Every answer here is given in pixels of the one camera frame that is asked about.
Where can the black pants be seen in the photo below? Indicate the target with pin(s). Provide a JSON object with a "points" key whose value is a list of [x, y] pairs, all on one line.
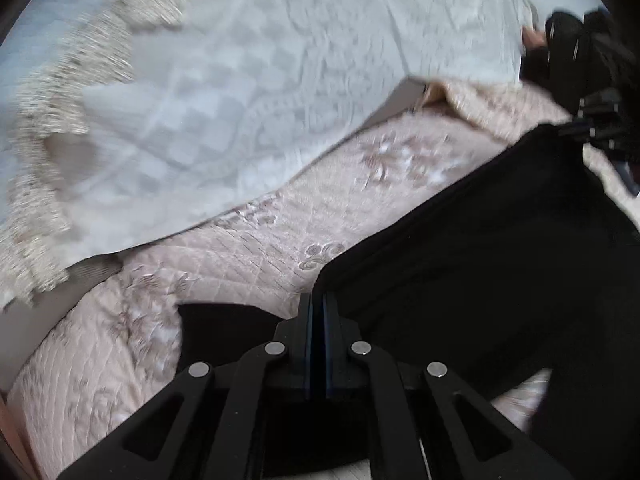
{"points": [[475, 260]]}

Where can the wooden bed frame corner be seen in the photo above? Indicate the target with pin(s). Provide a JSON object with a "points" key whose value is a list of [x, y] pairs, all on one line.
{"points": [[434, 94]]}

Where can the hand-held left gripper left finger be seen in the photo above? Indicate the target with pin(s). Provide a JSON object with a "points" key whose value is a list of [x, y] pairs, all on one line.
{"points": [[307, 345]]}

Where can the small pinkish object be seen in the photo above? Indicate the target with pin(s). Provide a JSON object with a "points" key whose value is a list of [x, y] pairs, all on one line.
{"points": [[532, 37]]}

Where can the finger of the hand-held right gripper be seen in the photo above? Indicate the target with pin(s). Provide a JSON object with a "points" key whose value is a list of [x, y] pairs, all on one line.
{"points": [[575, 130]]}

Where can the grey headboard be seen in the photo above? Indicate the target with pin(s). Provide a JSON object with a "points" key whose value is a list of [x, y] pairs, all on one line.
{"points": [[400, 97]]}

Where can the pink quilted bedspread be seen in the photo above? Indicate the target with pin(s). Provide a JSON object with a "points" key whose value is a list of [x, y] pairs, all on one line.
{"points": [[250, 270]]}

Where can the black bag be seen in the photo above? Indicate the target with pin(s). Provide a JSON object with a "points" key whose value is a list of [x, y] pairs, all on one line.
{"points": [[570, 45]]}

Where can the white lace-trimmed cover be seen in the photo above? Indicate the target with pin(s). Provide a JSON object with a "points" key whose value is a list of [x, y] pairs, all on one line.
{"points": [[250, 85]]}

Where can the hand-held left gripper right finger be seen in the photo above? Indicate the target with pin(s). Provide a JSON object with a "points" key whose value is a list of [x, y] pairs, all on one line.
{"points": [[328, 345]]}

